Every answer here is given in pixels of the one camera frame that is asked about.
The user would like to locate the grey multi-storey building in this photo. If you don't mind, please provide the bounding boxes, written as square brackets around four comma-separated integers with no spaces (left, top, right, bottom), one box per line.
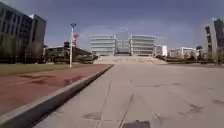
[204,18,224,65]

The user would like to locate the large dark building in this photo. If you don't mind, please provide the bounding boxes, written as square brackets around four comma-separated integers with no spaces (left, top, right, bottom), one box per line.
[0,1,48,64]

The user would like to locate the row of trees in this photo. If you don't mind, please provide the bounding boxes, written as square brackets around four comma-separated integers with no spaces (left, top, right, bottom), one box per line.
[0,35,46,65]

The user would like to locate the low brown building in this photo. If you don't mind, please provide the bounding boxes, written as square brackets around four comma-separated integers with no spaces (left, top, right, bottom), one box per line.
[43,44,99,65]

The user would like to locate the white lamp pole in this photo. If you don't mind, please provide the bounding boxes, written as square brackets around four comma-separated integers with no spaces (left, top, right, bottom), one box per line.
[68,22,78,69]

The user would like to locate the small white building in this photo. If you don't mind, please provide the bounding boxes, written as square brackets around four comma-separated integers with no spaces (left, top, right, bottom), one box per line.
[154,44,169,57]

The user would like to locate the grey paved plaza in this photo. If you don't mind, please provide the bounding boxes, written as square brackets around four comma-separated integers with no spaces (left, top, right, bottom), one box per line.
[33,62,224,128]

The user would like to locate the robot's own part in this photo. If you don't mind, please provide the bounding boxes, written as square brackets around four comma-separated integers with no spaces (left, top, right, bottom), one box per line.
[121,120,152,128]

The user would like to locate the low pale building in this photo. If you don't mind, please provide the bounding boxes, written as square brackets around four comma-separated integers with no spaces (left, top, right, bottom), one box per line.
[168,46,201,61]

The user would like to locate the wide stone steps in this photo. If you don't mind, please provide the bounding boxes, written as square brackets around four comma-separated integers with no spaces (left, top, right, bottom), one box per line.
[93,55,168,65]

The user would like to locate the white twin-block building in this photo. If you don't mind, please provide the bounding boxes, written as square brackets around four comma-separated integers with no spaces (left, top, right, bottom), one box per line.
[88,31,157,57]

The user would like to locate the grass strip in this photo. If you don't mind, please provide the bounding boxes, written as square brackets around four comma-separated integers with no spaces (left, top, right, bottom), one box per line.
[0,63,88,76]

